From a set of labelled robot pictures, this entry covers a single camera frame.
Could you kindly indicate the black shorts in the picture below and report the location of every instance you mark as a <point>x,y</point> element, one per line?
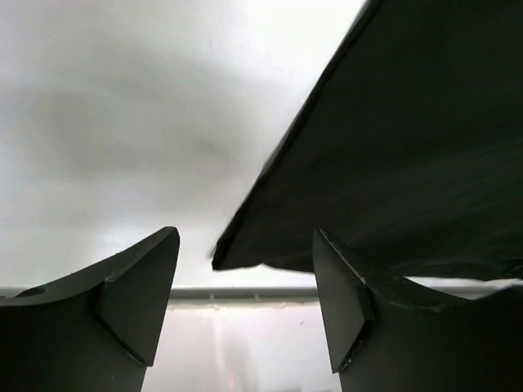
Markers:
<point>408,149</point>

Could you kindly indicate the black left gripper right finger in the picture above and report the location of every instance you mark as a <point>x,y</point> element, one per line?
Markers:
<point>387,333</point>

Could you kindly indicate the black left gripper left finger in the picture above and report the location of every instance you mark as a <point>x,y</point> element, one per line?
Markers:
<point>97,329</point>

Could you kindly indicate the silver aluminium table rail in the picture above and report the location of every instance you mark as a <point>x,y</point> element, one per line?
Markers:
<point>262,295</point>

